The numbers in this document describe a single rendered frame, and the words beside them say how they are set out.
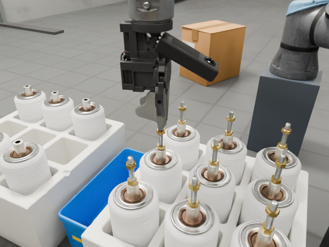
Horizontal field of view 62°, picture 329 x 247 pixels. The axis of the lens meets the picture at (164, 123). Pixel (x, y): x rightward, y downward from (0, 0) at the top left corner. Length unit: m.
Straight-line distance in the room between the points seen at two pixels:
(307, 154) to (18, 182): 0.96
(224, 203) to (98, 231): 0.25
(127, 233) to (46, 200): 0.24
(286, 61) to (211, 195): 0.57
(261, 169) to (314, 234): 0.30
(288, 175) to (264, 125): 0.43
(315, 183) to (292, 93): 0.30
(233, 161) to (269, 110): 0.41
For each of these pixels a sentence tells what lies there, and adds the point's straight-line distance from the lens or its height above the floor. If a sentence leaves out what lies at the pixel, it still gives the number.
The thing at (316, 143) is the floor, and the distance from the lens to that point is 1.25.
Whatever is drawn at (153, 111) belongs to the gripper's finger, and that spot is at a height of 0.38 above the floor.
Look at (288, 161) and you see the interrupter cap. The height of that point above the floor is 0.25.
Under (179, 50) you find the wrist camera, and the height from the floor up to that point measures 0.50.
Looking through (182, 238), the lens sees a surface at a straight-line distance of 0.48.
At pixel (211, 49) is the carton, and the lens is 1.55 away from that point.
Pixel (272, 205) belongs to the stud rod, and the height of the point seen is 0.34.
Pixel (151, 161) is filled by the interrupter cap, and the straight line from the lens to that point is 0.60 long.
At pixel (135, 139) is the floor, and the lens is 1.12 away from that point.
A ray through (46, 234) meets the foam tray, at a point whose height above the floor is 0.07.
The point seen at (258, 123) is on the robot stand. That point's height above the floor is 0.12.
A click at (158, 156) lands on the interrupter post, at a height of 0.27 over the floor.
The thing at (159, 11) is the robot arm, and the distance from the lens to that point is 0.45.
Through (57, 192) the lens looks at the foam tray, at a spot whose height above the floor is 0.15.
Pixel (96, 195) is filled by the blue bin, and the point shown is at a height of 0.06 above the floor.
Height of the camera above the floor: 0.63
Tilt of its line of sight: 31 degrees down
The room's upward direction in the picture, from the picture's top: straight up
